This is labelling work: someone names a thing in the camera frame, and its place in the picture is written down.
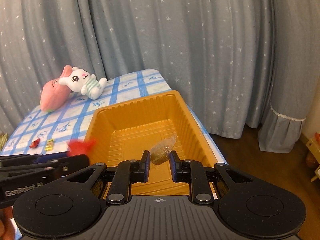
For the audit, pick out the red snack packet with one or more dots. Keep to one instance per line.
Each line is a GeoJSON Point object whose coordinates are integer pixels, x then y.
{"type": "Point", "coordinates": [79, 147]}

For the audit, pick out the blue checkered tablecloth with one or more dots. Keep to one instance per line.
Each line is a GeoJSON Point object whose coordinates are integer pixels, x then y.
{"type": "Point", "coordinates": [72, 120]}

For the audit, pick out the orange plastic tray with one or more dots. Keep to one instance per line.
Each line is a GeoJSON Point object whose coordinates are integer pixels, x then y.
{"type": "Point", "coordinates": [125, 130]}

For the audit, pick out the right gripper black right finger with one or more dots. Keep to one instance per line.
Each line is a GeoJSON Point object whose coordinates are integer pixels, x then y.
{"type": "Point", "coordinates": [191, 172]}

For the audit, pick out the pink peach plush toy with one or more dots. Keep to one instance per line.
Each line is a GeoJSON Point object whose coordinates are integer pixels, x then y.
{"type": "Point", "coordinates": [53, 94]}

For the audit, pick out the brown candy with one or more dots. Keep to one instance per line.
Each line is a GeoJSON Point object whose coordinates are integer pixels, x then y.
{"type": "Point", "coordinates": [160, 152]}

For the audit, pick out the small red candy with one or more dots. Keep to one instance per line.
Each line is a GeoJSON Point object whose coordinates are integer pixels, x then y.
{"type": "Point", "coordinates": [35, 143]}

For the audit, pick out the white bunny plush toy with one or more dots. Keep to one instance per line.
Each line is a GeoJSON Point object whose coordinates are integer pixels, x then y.
{"type": "Point", "coordinates": [80, 81]}

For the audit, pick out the person left hand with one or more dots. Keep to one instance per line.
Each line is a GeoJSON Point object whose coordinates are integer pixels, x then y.
{"type": "Point", "coordinates": [7, 230]}

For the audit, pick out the yellow toy on floor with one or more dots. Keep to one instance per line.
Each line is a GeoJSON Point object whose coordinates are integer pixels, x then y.
{"type": "Point", "coordinates": [312, 159]}

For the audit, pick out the grey star curtain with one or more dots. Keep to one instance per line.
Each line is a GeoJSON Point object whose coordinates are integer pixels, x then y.
{"type": "Point", "coordinates": [237, 63]}

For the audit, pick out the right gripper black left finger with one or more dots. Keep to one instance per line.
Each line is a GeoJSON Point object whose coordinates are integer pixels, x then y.
{"type": "Point", "coordinates": [127, 173]}

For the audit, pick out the yellow wrapped candy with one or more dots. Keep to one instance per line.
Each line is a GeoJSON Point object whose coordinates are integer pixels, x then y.
{"type": "Point", "coordinates": [49, 145]}

